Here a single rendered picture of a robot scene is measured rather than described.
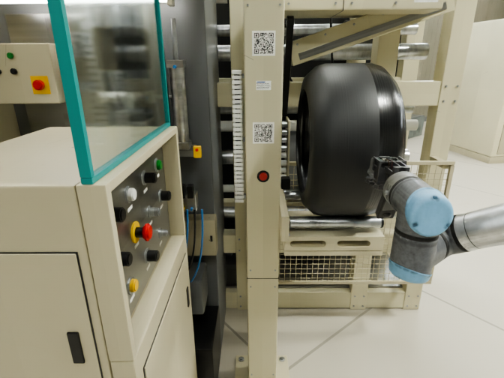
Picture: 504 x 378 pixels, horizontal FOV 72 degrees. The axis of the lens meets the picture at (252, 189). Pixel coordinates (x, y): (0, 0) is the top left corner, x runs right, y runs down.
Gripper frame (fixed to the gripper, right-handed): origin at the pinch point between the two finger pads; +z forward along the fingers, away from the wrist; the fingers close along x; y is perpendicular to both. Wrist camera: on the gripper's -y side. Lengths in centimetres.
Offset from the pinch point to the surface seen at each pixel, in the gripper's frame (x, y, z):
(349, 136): 7.4, 10.6, 2.1
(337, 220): 6.0, -22.5, 13.3
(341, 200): 7.5, -11.2, 4.9
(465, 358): -73, -114, 39
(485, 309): -107, -114, 78
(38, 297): 75, -8, -48
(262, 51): 33, 35, 20
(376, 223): -7.7, -23.3, 13.0
